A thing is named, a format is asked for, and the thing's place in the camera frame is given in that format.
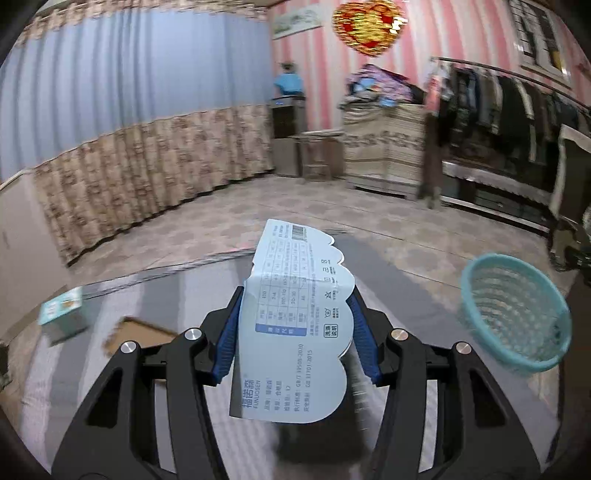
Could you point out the teal plastic mesh basket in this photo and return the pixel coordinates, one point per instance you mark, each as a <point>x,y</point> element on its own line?
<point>471,295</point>

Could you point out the white frame panel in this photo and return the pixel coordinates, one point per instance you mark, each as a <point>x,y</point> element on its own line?
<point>561,170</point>

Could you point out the grey water dispenser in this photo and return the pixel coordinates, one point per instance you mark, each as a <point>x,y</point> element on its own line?
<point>286,138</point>

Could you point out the blue water bottle cover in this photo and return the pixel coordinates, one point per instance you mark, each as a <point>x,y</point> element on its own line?
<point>288,84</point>

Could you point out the cabinet with patterned cloth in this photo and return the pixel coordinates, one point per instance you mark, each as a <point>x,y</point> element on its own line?
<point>383,147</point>

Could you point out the brown wooden furniture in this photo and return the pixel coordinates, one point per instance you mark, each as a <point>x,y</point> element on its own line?
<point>579,323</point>

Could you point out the grey white striped table cloth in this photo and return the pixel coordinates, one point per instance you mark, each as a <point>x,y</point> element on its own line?
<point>161,295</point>

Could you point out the light blue printed paper card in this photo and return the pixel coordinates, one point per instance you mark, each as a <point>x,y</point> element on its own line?
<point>291,323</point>

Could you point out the small potted plant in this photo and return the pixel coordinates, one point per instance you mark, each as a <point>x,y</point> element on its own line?
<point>288,67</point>

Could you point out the low shelf with lace cloth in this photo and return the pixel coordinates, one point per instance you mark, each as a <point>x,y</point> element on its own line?
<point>489,177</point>

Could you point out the metal clothes rack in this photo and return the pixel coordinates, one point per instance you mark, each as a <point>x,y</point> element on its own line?
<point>508,73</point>

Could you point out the window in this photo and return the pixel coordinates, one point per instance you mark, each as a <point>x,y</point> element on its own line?
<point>538,37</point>

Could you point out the brown cardboard tray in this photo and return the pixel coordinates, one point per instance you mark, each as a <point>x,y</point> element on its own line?
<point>138,330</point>

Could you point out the pink hanging bag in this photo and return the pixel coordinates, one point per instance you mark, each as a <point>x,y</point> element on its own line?
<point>433,92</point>

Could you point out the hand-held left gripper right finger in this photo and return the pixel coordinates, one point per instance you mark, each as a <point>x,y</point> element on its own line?
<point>364,341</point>

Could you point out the framed wall picture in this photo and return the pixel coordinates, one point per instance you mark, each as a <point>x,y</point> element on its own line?
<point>295,21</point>

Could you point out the pile of folded clothes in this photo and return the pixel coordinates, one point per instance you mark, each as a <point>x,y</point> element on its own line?
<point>378,85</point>

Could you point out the blue floral curtain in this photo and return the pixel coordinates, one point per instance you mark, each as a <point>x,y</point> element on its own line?
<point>115,92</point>

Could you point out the teal tissue box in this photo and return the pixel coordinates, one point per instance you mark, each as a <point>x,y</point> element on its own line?
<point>62,316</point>

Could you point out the red gold wall ornament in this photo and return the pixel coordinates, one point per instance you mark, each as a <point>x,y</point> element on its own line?
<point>367,27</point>

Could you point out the row of hanging clothes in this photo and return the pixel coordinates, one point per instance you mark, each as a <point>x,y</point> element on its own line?
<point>508,110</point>

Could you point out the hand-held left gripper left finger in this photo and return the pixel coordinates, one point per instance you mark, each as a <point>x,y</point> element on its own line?
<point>228,341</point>

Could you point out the small side table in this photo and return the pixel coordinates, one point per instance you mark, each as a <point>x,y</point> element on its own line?
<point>318,134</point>

